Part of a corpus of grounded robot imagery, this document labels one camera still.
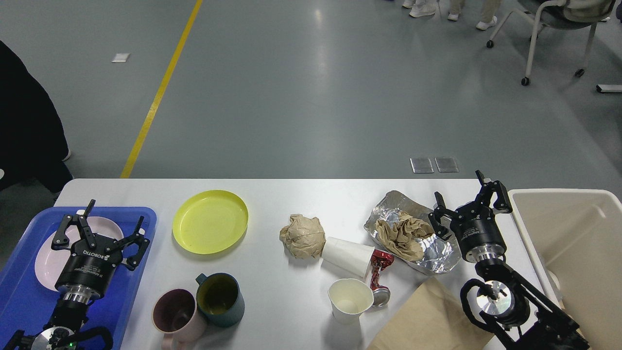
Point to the right metal floor plate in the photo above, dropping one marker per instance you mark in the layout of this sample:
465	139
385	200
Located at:
447	164

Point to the people's feet in background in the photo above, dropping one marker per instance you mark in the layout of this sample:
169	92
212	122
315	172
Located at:
423	8

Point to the beige plastic bin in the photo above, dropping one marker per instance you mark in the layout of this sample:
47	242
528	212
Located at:
574	238

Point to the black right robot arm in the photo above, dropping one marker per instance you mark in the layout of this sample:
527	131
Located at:
500	300

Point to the white paper cup upright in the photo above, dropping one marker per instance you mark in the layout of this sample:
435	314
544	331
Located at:
349	299

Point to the white metal bar on floor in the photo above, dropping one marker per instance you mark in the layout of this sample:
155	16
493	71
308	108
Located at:
605	88

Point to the blue plastic tray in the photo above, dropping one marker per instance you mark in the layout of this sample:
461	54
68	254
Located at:
27	305

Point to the pink mug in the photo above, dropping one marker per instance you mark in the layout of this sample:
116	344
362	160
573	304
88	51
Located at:
177	317

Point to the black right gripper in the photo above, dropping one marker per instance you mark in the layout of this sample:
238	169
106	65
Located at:
478	236

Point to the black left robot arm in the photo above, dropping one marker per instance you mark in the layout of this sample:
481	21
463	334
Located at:
65	329

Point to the crumpled aluminium foil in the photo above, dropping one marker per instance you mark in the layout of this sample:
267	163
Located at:
438	256

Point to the crumpled brown paper ball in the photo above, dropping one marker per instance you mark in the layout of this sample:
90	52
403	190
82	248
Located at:
303	237

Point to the white paper cup lying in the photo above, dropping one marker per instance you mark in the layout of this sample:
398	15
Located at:
353	257

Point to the dark teal mug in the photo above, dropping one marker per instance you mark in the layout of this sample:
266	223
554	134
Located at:
220	299

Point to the pink plate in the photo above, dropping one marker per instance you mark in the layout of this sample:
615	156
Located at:
49	263

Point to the crumpled brown paper on foil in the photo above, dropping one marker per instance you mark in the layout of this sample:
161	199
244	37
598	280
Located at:
400	237

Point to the yellow plate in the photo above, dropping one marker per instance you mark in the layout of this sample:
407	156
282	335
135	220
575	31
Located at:
210	222

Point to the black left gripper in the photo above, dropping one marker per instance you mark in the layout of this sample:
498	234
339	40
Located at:
89	265

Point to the grey office chair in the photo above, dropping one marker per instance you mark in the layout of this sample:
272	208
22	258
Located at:
561	15

